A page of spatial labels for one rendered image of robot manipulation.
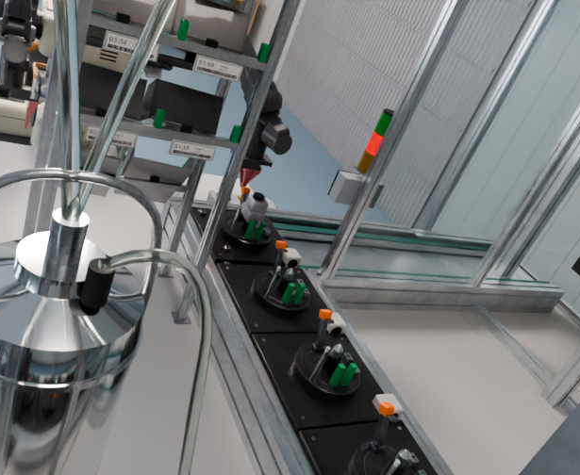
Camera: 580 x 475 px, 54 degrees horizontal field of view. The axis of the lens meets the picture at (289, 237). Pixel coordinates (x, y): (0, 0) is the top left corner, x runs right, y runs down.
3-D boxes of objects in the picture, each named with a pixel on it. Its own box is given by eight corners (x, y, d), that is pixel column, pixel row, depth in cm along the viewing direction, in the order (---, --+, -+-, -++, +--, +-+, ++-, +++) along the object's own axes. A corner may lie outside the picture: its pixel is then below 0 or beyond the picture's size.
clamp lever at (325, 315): (312, 343, 117) (319, 308, 116) (320, 343, 118) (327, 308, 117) (322, 350, 114) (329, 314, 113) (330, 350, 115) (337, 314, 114)
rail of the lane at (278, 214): (157, 225, 160) (167, 192, 155) (394, 248, 205) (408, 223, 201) (161, 237, 156) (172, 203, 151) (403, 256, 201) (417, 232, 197)
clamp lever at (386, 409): (370, 442, 99) (379, 401, 98) (379, 440, 100) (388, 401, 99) (383, 452, 96) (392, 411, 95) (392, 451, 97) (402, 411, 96)
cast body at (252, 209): (239, 209, 149) (247, 187, 146) (254, 211, 151) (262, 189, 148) (249, 227, 143) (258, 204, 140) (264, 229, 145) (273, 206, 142)
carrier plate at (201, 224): (188, 212, 154) (190, 205, 153) (264, 221, 166) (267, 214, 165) (212, 265, 136) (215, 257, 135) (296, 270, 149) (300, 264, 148)
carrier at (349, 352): (248, 340, 117) (269, 294, 112) (341, 339, 130) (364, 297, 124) (293, 436, 100) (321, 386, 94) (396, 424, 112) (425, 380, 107)
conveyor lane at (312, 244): (178, 239, 158) (189, 209, 153) (404, 258, 201) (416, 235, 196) (207, 306, 137) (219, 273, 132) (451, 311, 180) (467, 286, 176)
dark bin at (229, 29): (149, 57, 123) (156, 23, 122) (207, 73, 128) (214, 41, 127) (170, 32, 97) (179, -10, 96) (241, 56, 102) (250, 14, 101)
